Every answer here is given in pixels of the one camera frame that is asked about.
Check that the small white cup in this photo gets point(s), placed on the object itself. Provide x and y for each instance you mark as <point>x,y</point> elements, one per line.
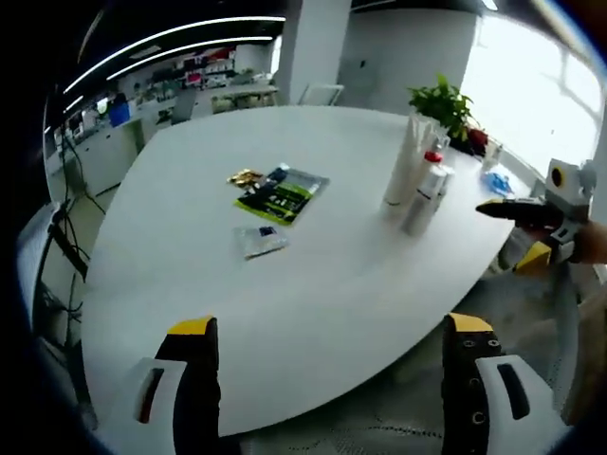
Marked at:
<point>493,154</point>

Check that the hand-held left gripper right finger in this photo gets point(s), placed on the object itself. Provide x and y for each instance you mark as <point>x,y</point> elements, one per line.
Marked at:
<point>493,417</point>

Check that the silver skincare sachet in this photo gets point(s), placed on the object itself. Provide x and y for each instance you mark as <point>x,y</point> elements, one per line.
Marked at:
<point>261,242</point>

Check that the person's right hand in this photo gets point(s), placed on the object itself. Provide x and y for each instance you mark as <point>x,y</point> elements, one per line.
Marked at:
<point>590,242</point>

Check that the white skincare tube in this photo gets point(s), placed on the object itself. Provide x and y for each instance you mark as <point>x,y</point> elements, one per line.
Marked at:
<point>403,180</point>

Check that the green leafy plant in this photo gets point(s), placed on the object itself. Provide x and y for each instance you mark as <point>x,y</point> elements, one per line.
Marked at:
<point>441,102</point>

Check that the blue plastic bin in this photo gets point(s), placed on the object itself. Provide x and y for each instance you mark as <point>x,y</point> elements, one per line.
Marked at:
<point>119,115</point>

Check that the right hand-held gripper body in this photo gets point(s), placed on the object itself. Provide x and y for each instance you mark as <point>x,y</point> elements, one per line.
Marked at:
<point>569,189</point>

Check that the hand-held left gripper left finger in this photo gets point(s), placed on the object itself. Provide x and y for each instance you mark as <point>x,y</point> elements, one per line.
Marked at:
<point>152,417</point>

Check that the green skincare sachet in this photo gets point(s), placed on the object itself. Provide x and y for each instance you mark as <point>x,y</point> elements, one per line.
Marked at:
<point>280,205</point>

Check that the small clear-cap skincare bottle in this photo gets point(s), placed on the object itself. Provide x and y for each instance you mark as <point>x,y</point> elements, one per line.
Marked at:
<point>418,213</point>
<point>448,180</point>

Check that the blue plastic bag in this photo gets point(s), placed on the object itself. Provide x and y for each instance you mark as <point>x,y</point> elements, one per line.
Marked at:
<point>497,182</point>

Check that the white chair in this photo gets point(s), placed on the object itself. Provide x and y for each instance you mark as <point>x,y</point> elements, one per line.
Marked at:
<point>322,95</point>

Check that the dark pot with red plant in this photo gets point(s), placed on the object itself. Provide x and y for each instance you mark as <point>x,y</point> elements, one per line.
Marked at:
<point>472,142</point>

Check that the dark blue skincare sachet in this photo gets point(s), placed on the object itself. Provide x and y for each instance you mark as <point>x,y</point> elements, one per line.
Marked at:
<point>277,176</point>

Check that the white plant pot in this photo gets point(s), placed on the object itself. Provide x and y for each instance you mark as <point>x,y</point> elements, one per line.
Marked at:
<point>438,129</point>

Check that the long ceiling light strip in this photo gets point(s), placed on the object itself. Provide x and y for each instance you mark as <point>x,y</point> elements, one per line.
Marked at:
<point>166,40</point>
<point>189,51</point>

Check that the display shelf with goods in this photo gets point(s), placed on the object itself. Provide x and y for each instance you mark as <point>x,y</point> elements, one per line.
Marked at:
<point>204,73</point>

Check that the gold skincare sachet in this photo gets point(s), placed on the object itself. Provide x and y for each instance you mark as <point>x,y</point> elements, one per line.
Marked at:
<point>242,178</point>

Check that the white long counter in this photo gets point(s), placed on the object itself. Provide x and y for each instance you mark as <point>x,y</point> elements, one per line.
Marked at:
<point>104,151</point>

